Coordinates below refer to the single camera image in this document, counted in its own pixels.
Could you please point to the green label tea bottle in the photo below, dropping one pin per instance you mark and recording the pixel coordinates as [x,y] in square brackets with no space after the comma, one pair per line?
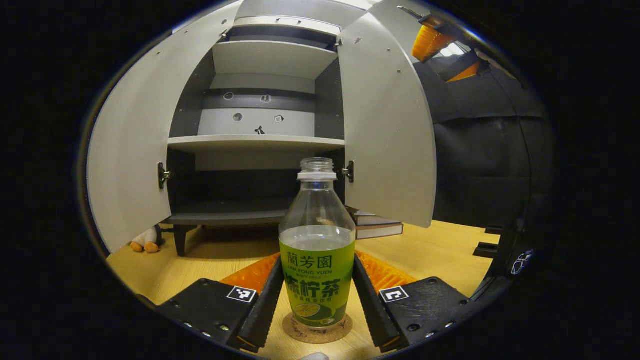
[317,270]

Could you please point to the black backdrop cloth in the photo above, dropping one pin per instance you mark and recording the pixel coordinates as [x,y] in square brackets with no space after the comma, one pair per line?
[480,160]

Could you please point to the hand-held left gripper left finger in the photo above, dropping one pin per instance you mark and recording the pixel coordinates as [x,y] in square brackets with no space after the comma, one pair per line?
[265,305]

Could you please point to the white cabinet door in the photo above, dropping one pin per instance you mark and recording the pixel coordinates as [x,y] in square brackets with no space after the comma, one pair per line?
[130,150]
[390,130]

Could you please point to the grey white cabinet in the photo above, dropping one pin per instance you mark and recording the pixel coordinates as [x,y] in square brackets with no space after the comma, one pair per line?
[270,57]

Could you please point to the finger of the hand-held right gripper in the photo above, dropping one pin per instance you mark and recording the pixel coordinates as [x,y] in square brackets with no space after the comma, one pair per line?
[430,42]
[462,67]

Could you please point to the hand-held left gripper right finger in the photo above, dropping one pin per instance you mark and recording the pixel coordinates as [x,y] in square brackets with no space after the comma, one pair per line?
[370,305]

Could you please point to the round cork coaster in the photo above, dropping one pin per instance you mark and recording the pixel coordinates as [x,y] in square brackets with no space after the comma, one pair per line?
[305,334]

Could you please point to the penguin plush toy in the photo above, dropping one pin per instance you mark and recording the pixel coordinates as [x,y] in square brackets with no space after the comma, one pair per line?
[146,241]

